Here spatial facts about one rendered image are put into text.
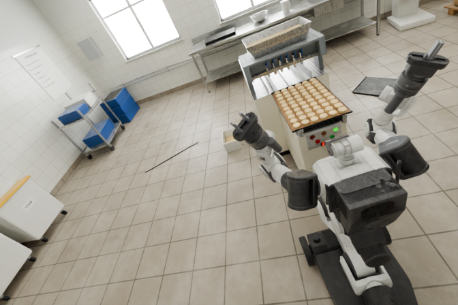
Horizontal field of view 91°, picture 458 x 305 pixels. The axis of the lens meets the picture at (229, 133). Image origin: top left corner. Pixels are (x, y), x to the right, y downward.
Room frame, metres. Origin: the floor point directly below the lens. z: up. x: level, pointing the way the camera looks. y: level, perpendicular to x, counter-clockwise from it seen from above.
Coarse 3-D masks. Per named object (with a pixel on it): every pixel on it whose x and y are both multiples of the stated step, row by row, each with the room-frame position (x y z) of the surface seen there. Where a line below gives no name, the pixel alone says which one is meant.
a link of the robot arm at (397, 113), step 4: (412, 100) 0.64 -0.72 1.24; (384, 104) 0.75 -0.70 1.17; (408, 104) 0.64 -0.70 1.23; (412, 104) 0.63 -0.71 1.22; (396, 108) 0.72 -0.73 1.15; (404, 108) 0.65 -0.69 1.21; (408, 108) 0.63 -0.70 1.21; (384, 112) 0.73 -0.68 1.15; (396, 112) 0.69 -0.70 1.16; (400, 112) 0.66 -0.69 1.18; (404, 112) 0.65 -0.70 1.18; (392, 116) 0.70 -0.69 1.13; (396, 116) 0.69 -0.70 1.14
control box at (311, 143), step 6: (330, 126) 1.13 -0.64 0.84; (336, 126) 1.10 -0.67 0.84; (312, 132) 1.14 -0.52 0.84; (318, 132) 1.12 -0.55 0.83; (330, 132) 1.11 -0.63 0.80; (336, 132) 1.10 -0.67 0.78; (306, 138) 1.14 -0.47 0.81; (318, 138) 1.13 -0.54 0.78; (324, 138) 1.12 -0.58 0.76; (330, 138) 1.11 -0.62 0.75; (312, 144) 1.13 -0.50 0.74; (318, 144) 1.13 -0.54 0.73; (324, 144) 1.12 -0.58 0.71
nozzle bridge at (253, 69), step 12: (312, 36) 1.87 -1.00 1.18; (324, 36) 1.77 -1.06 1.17; (288, 48) 1.84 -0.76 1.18; (300, 48) 1.89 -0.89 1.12; (312, 48) 1.87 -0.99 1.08; (324, 48) 1.77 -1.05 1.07; (240, 60) 2.09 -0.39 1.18; (252, 60) 1.96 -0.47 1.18; (264, 60) 1.86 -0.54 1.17; (276, 60) 1.92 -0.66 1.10; (288, 60) 1.90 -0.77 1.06; (300, 60) 1.84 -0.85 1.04; (252, 72) 1.96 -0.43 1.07; (264, 72) 1.90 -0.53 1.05; (252, 84) 1.99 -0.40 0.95
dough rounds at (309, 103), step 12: (300, 84) 1.65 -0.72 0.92; (312, 84) 1.59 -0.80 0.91; (276, 96) 1.64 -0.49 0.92; (288, 96) 1.56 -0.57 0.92; (300, 96) 1.49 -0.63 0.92; (312, 96) 1.45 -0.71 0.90; (324, 96) 1.36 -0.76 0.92; (288, 108) 1.40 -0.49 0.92; (300, 108) 1.34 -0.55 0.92; (312, 108) 1.30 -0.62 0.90; (324, 108) 1.24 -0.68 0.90; (336, 108) 1.19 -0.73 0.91; (288, 120) 1.30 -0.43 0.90; (300, 120) 1.23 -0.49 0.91; (312, 120) 1.16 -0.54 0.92
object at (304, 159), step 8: (280, 112) 1.71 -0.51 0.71; (336, 120) 1.15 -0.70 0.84; (288, 128) 1.47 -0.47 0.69; (312, 128) 1.18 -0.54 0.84; (344, 128) 1.13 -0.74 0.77; (288, 136) 1.60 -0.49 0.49; (296, 136) 1.21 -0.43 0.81; (304, 136) 1.17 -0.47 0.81; (288, 144) 1.77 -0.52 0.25; (296, 144) 1.28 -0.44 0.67; (304, 144) 1.17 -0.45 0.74; (296, 152) 1.38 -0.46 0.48; (304, 152) 1.17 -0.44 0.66; (312, 152) 1.16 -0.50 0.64; (320, 152) 1.15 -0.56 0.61; (328, 152) 1.15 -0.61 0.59; (296, 160) 1.49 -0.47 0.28; (304, 160) 1.18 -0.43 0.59; (312, 160) 1.17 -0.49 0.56; (304, 168) 1.21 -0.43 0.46; (312, 168) 1.17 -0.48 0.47
